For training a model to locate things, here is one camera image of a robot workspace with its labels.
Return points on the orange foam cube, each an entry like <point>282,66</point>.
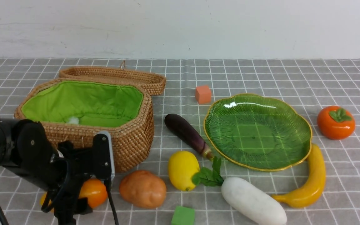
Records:
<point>203,94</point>

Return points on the woven wicker basket green lining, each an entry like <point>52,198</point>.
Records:
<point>75,109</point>

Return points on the black wrist camera on left gripper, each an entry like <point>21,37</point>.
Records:
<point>103,156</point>

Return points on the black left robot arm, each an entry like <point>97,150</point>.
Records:
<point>26,151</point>

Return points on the dark purple eggplant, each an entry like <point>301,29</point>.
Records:
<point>188,134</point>

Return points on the orange yellow mango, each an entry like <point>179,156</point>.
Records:
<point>93,189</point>

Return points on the white radish with green leaves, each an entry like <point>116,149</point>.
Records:
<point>241,195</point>

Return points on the orange persimmon with green calyx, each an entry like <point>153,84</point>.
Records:
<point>335,122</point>

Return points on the woven wicker basket lid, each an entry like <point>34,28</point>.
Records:
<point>152,83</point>

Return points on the green foam cube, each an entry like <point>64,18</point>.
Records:
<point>183,216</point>

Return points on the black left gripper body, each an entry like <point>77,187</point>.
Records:
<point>74,167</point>

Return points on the brown potato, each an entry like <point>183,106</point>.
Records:
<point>143,189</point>

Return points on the green leaf-shaped glass plate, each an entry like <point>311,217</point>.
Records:
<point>258,133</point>

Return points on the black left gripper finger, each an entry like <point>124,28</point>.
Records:
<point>64,212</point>
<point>83,207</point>

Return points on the grey checked tablecloth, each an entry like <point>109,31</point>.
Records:
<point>307,85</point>

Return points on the yellow banana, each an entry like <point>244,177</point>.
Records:
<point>314,186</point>

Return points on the yellow lemon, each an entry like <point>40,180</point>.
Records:
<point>182,166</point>

